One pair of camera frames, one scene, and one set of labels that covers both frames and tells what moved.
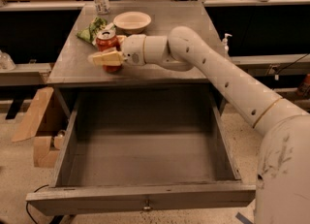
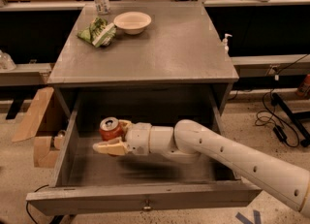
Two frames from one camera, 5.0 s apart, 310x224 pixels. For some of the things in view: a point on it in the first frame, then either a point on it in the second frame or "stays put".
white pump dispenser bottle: x=225 y=47 stays put
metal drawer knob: x=147 y=207 stays put
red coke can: x=108 y=40 -> x=110 y=128
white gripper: x=134 y=51 -> x=138 y=138
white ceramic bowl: x=131 y=22 stays put
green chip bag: x=89 y=34 stays put
